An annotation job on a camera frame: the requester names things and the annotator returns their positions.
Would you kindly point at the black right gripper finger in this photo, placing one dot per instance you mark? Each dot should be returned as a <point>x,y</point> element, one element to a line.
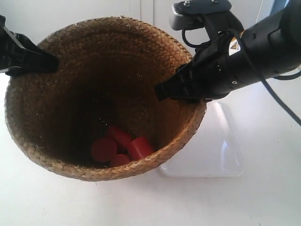
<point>177,87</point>
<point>187,100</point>

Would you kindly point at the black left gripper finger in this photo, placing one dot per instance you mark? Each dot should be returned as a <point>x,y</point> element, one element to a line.
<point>36,60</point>

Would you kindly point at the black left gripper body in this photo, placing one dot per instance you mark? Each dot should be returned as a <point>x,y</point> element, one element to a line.
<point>11,51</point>

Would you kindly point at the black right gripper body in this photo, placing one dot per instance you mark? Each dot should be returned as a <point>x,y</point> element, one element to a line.
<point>217,69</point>

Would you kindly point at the red cylinder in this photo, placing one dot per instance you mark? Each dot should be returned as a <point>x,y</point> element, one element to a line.
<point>139,148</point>
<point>119,160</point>
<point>121,137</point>

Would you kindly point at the woven straw basket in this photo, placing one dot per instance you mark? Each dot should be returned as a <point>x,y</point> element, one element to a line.
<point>106,77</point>

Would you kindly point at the red cylinder bottom front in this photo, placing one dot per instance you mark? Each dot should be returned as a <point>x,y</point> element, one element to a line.
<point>119,160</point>

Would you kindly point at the red cylinder face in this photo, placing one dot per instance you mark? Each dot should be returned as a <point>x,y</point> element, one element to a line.
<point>103,149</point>

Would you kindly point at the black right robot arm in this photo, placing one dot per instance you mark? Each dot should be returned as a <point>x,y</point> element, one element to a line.
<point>274,42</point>

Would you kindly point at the white plastic tray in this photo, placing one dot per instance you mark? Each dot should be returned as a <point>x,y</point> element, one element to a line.
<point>212,152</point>

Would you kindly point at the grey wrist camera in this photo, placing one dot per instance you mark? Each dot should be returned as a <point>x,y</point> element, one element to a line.
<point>185,12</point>

